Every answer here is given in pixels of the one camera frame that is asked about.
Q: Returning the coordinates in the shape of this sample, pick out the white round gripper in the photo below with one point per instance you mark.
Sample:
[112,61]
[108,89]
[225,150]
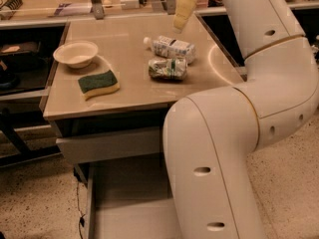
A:
[184,11]

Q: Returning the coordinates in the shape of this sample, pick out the blue label plastic bottle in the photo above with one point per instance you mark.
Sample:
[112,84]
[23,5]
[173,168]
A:
[171,48]

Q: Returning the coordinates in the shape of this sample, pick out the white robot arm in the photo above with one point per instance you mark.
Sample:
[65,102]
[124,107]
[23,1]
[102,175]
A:
[207,135]

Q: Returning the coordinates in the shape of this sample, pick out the grey drawer cabinet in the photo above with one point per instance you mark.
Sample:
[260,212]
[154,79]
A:
[113,108]

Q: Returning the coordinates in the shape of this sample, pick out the grey middle drawer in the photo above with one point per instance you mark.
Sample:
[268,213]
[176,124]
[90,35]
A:
[111,145]

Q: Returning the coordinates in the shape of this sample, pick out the grey open bottom drawer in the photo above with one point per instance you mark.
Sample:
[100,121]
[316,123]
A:
[130,198]

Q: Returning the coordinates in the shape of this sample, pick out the crushed green label can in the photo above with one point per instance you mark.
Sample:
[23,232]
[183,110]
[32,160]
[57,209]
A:
[168,69]

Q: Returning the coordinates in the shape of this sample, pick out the white bowl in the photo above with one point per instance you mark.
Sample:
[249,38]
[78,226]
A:
[76,55]

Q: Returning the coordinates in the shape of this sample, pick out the purple white paper packet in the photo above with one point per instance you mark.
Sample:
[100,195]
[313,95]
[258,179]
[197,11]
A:
[71,9]

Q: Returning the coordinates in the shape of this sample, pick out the green yellow sponge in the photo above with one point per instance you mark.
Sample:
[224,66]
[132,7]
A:
[98,84]

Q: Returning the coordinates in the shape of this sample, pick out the black coiled wire rack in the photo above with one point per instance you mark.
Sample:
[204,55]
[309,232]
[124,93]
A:
[9,8]

